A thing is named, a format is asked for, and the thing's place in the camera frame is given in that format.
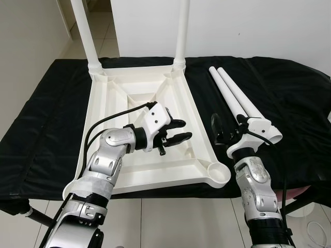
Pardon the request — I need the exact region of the white plastic table leg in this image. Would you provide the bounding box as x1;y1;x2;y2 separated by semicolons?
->
70;0;104;78
172;0;192;70
217;67;284;145
208;67;251;123

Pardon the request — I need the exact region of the white plastic table top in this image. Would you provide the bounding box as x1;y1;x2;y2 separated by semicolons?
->
62;62;232;199

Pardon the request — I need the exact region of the black table cloth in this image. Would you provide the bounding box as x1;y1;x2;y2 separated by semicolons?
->
0;56;331;202

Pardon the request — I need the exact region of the pink round object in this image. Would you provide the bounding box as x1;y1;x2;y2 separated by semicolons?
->
282;185;311;199

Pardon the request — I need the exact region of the white round base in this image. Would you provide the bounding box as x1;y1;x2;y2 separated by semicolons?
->
297;199;324;215

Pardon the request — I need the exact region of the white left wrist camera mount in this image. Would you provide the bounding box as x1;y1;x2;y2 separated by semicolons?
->
143;103;171;153

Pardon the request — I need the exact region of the thick white cable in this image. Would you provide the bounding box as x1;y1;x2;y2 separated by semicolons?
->
305;220;331;248

